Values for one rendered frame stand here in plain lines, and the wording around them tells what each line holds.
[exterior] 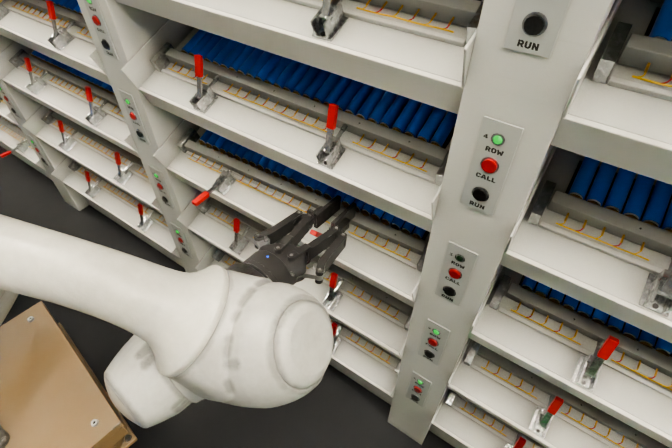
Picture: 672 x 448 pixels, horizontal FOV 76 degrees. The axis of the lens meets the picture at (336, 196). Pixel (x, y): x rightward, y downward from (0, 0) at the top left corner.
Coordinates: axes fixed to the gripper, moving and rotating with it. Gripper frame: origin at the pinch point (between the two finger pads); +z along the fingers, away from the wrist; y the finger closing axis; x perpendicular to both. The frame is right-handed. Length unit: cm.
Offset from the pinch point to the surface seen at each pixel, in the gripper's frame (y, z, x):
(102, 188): -95, 7, -43
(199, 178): -33.4, -1.3, -6.7
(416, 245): 14.1, 3.4, -1.4
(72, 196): -113, 5, -53
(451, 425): 31, 5, -45
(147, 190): -61, 3, -25
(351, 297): 3.2, 4.5, -23.6
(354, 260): 5.4, -1.2, -6.8
